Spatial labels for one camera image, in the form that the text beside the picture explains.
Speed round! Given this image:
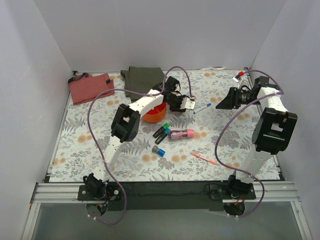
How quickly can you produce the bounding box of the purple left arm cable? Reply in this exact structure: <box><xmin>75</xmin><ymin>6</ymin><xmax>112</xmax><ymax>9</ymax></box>
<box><xmin>87</xmin><ymin>66</ymin><xmax>195</xmax><ymax>226</ymax></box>

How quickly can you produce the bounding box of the red pouch with black strap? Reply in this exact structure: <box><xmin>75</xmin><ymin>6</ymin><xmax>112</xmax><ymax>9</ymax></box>
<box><xmin>68</xmin><ymin>72</ymin><xmax>114</xmax><ymax>105</ymax></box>

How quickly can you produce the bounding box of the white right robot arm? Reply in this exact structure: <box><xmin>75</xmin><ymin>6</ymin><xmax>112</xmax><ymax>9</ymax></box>
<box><xmin>209</xmin><ymin>76</ymin><xmax>298</xmax><ymax>200</ymax></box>

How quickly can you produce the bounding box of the black highlighter blue cap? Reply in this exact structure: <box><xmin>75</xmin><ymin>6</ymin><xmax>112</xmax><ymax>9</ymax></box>
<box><xmin>155</xmin><ymin>128</ymin><xmax>171</xmax><ymax>145</ymax></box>

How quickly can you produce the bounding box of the orange round divided container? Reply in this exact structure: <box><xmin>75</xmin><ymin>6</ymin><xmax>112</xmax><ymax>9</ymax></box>
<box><xmin>142</xmin><ymin>102</ymin><xmax>167</xmax><ymax>124</ymax></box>

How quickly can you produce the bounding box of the grey blue short marker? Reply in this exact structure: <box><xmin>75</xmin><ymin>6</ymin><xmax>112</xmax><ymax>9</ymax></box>
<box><xmin>151</xmin><ymin>145</ymin><xmax>166</xmax><ymax>157</ymax></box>

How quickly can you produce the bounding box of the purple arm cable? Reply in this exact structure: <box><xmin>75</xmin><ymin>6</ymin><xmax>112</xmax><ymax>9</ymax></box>
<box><xmin>214</xmin><ymin>69</ymin><xmax>285</xmax><ymax>219</ymax></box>
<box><xmin>87</xmin><ymin>66</ymin><xmax>195</xmax><ymax>226</ymax></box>

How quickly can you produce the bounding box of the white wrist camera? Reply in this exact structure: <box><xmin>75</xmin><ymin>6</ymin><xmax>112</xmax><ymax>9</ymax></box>
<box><xmin>232</xmin><ymin>71</ymin><xmax>245</xmax><ymax>88</ymax></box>
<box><xmin>180</xmin><ymin>97</ymin><xmax>196</xmax><ymax>110</ymax></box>

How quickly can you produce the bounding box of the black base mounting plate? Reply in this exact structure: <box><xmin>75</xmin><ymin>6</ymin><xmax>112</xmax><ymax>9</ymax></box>
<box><xmin>77</xmin><ymin>180</ymin><xmax>257</xmax><ymax>212</ymax></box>

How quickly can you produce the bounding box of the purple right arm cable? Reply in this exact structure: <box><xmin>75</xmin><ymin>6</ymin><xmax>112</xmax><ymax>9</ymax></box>
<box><xmin>214</xmin><ymin>69</ymin><xmax>285</xmax><ymax>219</ymax></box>

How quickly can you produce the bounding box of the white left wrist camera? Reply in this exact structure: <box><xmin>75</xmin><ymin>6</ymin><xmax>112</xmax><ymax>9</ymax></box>
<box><xmin>180</xmin><ymin>97</ymin><xmax>196</xmax><ymax>110</ymax></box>

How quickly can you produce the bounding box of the aluminium frame rail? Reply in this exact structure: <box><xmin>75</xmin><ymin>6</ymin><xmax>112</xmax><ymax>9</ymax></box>
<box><xmin>30</xmin><ymin>181</ymin><xmax>312</xmax><ymax>240</ymax></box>

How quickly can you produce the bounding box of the black highlighter green cap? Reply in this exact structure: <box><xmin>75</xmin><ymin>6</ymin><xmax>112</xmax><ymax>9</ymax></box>
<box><xmin>152</xmin><ymin>123</ymin><xmax>170</xmax><ymax>138</ymax></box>

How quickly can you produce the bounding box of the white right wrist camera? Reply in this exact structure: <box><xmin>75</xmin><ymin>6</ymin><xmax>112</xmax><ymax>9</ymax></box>
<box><xmin>232</xmin><ymin>71</ymin><xmax>245</xmax><ymax>88</ymax></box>

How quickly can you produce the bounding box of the white pen blue cap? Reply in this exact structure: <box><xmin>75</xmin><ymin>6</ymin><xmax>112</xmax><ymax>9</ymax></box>
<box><xmin>193</xmin><ymin>103</ymin><xmax>212</xmax><ymax>115</ymax></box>

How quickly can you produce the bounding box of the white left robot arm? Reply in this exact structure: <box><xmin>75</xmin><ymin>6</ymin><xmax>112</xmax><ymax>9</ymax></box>
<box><xmin>83</xmin><ymin>76</ymin><xmax>188</xmax><ymax>201</ymax></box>

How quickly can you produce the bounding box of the olive green folded cloth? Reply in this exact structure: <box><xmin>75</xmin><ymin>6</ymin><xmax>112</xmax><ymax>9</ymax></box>
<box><xmin>120</xmin><ymin>66</ymin><xmax>165</xmax><ymax>94</ymax></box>

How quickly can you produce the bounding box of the pink clear pencil case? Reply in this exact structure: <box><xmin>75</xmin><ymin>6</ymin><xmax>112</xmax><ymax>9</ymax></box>
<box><xmin>168</xmin><ymin>129</ymin><xmax>195</xmax><ymax>141</ymax></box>

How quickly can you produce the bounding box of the floral patterned table mat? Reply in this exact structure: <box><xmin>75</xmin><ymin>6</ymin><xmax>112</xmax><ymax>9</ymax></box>
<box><xmin>49</xmin><ymin>69</ymin><xmax>260</xmax><ymax>183</ymax></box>

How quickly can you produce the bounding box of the orange pen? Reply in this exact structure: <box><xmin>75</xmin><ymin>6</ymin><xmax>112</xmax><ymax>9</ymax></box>
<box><xmin>190</xmin><ymin>152</ymin><xmax>218</xmax><ymax>165</ymax></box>

